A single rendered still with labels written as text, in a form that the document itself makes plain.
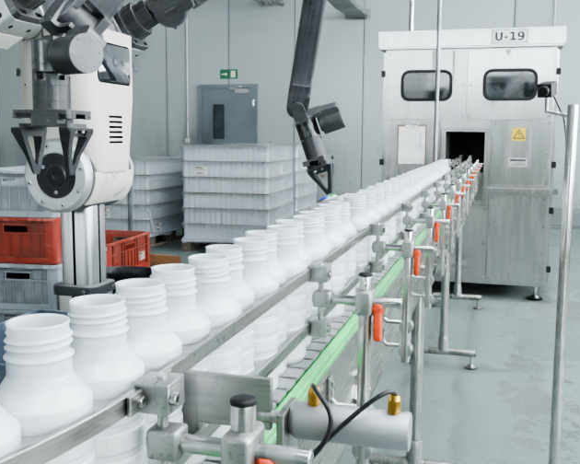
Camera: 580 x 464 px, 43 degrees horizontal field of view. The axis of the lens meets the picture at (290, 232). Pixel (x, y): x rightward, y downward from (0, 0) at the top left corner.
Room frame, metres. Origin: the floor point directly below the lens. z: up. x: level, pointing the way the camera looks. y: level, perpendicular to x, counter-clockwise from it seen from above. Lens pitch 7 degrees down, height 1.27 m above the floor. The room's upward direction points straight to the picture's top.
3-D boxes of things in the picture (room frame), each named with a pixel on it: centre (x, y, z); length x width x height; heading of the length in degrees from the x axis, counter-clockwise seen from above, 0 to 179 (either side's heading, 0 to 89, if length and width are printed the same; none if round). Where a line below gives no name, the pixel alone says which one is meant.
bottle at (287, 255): (0.89, 0.01, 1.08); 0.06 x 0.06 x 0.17
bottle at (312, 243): (1.00, -0.02, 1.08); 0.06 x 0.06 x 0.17
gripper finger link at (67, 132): (1.16, 0.35, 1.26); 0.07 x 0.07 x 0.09; 73
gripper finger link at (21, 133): (1.17, 0.39, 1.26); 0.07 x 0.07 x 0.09; 73
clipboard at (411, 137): (5.96, -0.97, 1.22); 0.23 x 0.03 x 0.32; 74
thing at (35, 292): (3.74, 1.24, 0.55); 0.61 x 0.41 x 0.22; 172
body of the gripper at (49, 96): (1.17, 0.37, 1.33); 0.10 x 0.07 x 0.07; 73
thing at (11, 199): (3.74, 1.24, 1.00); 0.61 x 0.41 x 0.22; 172
